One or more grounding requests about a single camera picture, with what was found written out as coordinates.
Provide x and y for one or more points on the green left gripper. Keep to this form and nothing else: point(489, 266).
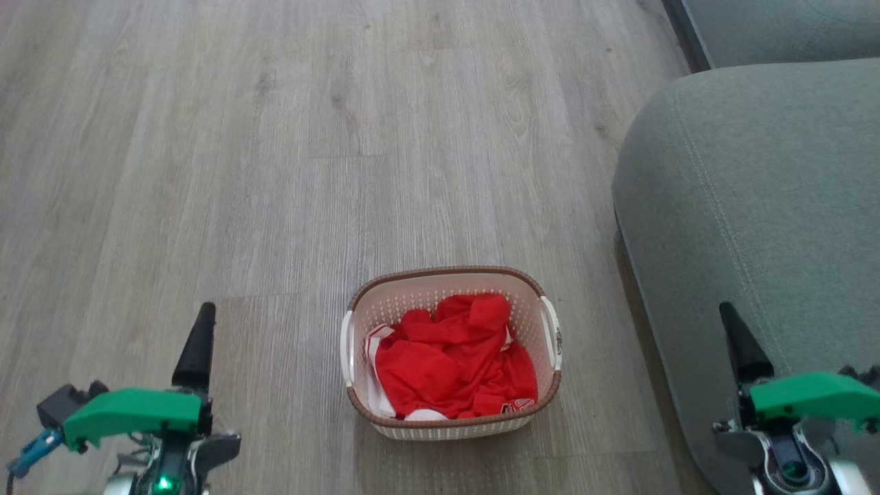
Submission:
point(134, 411)

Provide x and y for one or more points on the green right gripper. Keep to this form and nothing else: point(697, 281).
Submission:
point(815, 397)

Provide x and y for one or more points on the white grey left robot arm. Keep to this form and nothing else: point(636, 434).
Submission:
point(175, 467)

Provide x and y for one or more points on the white perforated plastic laundry basket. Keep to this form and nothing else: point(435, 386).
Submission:
point(526, 313)

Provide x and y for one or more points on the red garment with white trim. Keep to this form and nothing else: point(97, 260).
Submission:
point(447, 364)

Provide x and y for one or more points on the grey-green sofa seat cushion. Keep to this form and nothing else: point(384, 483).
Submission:
point(784, 27)

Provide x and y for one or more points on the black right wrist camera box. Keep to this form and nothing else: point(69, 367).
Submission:
point(863, 375)

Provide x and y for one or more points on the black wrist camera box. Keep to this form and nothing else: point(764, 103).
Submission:
point(69, 402)
point(863, 375)

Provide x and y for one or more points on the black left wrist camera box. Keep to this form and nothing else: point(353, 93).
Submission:
point(69, 402)

